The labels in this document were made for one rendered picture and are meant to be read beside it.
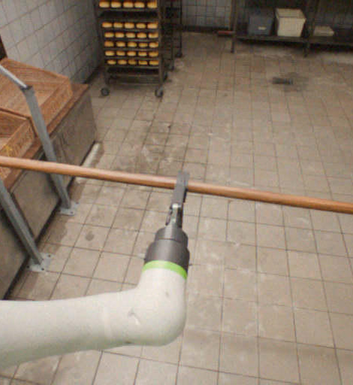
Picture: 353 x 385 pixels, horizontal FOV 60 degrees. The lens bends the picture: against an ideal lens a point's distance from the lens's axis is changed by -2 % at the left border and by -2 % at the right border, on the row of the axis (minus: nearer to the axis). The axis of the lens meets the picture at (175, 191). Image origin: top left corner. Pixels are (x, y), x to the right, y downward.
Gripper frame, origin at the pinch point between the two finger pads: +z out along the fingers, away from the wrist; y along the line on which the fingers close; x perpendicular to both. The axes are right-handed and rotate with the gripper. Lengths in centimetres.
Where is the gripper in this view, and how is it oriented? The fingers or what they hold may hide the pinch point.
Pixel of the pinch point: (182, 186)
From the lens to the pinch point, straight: 81.5
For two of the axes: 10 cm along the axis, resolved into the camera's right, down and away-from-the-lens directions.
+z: 1.5, -6.9, 7.1
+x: 9.9, 1.3, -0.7
